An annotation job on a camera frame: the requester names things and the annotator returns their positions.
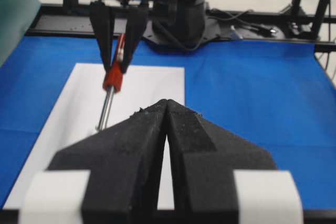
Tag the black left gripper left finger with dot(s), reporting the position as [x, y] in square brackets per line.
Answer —
[110, 177]

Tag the green sheet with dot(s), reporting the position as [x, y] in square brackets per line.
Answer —
[16, 18]

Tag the black aluminium frame rail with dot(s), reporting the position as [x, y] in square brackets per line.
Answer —
[51, 20]

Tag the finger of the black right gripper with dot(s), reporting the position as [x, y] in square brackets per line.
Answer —
[137, 19]
[102, 21]

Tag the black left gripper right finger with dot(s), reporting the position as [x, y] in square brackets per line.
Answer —
[219, 177]

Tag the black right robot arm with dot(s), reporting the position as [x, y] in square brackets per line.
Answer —
[185, 24]

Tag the red handled soldering iron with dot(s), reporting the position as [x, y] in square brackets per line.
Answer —
[112, 83]

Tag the blue table mat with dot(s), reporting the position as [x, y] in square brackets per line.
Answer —
[274, 94]

